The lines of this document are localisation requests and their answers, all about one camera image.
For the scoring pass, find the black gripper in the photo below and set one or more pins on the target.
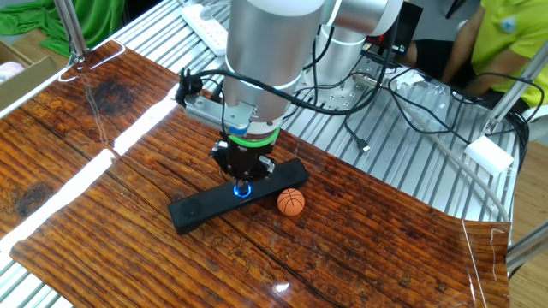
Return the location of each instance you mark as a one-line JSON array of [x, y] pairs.
[[250, 160]]

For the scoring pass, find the black speaker bar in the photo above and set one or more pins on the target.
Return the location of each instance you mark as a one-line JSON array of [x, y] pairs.
[[201, 208]]

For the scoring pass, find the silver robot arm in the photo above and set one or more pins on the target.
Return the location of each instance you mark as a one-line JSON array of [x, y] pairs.
[[274, 43]]

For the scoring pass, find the small orange basketball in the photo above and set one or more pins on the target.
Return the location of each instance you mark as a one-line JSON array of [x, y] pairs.
[[291, 202]]

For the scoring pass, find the white power strip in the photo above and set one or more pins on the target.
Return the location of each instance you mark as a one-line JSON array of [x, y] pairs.
[[205, 27]]

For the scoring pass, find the wood grain table mat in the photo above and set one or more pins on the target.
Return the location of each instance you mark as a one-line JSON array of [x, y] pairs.
[[364, 239]]

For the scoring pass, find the clear plastic wrapper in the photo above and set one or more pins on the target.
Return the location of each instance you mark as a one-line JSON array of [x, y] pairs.
[[411, 79]]

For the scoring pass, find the green cloth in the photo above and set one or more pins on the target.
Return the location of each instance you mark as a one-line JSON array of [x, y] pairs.
[[107, 17]]

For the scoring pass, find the cardboard box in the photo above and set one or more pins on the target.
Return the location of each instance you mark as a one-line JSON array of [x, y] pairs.
[[30, 81]]

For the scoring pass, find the white power adapter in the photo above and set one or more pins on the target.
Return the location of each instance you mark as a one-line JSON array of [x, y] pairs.
[[488, 155]]

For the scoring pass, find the pink soft item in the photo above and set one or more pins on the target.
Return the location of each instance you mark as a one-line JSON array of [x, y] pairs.
[[9, 70]]

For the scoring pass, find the person in yellow shirt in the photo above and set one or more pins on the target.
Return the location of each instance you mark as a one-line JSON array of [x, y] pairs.
[[514, 34]]

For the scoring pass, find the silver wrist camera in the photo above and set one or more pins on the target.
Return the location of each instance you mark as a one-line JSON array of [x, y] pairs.
[[214, 112]]

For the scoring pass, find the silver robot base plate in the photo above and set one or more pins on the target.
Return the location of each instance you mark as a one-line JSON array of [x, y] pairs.
[[342, 93]]

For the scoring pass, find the aluminium frame post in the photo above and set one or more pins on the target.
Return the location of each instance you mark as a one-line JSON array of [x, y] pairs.
[[70, 25], [528, 247], [516, 90]]

